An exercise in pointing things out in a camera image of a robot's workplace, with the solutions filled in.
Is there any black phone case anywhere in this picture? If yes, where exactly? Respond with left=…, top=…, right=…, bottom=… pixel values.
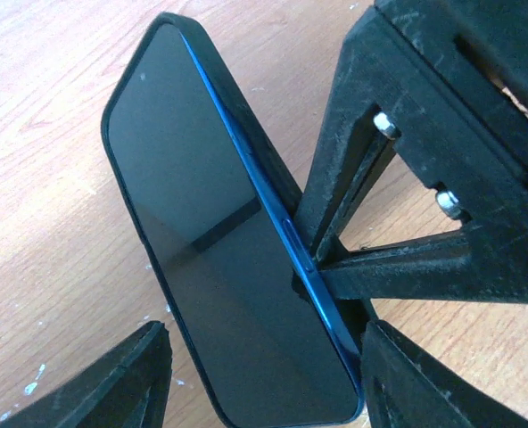
left=100, top=12, right=381, bottom=425

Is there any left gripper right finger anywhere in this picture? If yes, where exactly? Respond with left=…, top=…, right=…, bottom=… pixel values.
left=361, top=320, right=528, bottom=427

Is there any blue smartphone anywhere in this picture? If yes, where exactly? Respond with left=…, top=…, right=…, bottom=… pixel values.
left=104, top=21, right=366, bottom=424

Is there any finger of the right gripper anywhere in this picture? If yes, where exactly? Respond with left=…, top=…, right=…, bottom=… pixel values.
left=295, top=40, right=380, bottom=263
left=321, top=232, right=470, bottom=300

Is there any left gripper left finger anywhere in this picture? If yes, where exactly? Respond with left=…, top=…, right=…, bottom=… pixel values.
left=0, top=321, right=172, bottom=428

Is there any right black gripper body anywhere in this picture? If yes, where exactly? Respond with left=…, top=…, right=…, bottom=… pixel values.
left=370, top=0, right=528, bottom=309

